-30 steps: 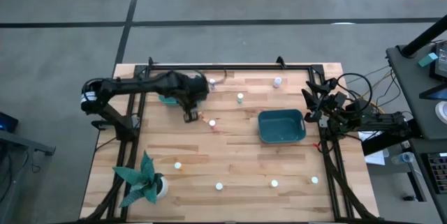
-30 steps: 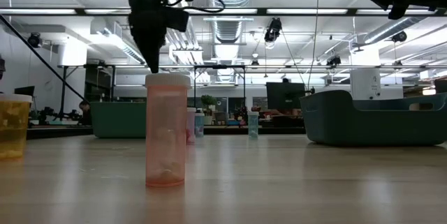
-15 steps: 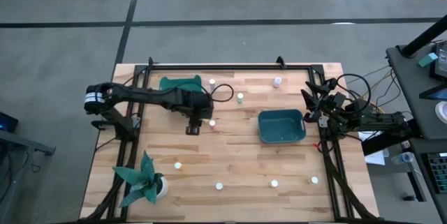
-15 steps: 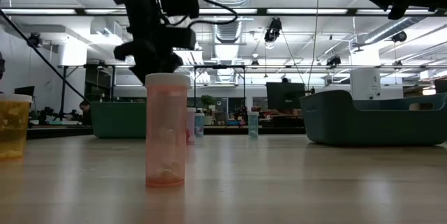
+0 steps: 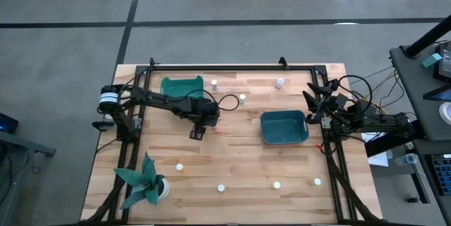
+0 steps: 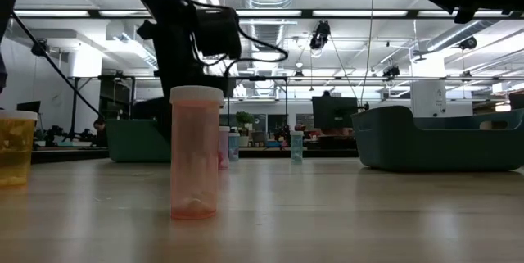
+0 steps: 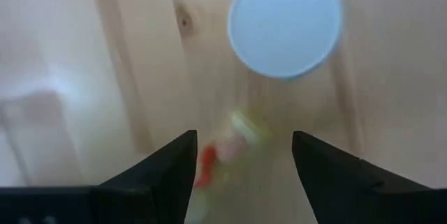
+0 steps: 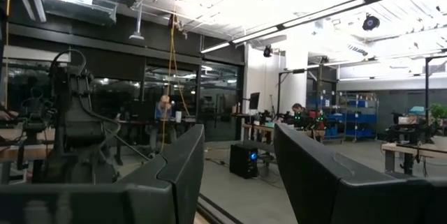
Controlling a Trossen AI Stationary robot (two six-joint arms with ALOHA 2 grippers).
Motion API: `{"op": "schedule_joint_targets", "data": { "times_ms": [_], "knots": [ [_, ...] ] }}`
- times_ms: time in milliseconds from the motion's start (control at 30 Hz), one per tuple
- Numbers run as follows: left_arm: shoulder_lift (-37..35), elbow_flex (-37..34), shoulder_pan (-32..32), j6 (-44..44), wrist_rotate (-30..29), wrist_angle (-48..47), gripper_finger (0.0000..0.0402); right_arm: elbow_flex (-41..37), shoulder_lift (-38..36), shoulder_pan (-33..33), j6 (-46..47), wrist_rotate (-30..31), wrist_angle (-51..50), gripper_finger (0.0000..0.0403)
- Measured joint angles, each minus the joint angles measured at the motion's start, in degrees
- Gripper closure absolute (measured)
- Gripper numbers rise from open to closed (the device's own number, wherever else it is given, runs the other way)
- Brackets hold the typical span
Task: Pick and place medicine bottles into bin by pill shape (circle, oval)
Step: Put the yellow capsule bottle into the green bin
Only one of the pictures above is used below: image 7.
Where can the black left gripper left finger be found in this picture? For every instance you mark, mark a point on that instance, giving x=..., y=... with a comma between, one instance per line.
x=157, y=189

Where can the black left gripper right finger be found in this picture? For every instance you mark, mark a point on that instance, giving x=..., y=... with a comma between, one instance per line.
x=342, y=189

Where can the clear pill bottle white cap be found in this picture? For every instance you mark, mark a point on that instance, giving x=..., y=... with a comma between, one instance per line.
x=284, y=25
x=234, y=147

